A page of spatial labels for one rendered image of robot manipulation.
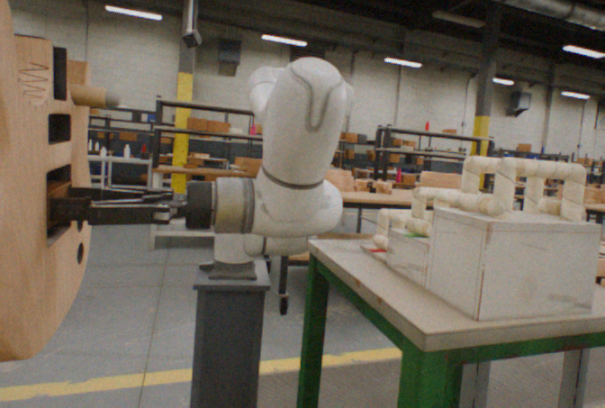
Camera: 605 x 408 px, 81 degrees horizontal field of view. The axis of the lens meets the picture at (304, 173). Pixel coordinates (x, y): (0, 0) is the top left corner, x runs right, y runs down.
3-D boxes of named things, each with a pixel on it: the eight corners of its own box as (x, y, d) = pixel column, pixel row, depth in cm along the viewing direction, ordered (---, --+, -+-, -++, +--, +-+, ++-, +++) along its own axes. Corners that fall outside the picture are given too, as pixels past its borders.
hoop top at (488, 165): (470, 171, 68) (472, 155, 68) (458, 170, 71) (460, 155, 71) (548, 177, 74) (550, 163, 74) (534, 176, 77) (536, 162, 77)
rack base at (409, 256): (426, 289, 73) (430, 246, 73) (384, 264, 89) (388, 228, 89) (525, 285, 82) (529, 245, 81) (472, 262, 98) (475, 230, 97)
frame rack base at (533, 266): (479, 323, 59) (491, 222, 59) (423, 288, 74) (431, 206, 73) (592, 313, 68) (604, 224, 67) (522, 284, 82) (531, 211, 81)
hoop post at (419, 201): (414, 233, 84) (418, 194, 84) (406, 231, 88) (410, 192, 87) (425, 233, 85) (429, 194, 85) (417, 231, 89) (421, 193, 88)
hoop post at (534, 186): (532, 214, 74) (537, 169, 73) (519, 212, 77) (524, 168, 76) (544, 215, 75) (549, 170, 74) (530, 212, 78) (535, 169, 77)
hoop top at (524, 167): (505, 175, 60) (508, 157, 60) (491, 174, 64) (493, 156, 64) (589, 182, 66) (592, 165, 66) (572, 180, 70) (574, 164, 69)
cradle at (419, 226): (432, 240, 76) (433, 225, 76) (401, 229, 87) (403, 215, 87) (445, 240, 77) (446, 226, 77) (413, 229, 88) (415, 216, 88)
